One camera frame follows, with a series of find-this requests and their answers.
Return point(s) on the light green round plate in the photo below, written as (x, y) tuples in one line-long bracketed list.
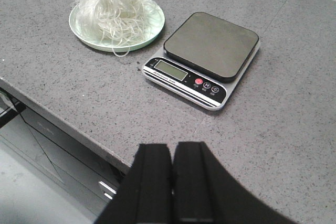
[(156, 20)]

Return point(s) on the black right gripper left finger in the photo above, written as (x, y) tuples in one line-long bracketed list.
[(145, 194)]

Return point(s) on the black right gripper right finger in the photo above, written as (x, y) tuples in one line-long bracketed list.
[(205, 192)]

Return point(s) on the white vermicelli noodle bundle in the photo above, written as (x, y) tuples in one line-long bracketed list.
[(122, 21)]

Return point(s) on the black silver kitchen scale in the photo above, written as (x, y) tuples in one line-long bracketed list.
[(203, 60)]

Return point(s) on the dark glass cabinet front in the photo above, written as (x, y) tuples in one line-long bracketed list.
[(79, 171)]

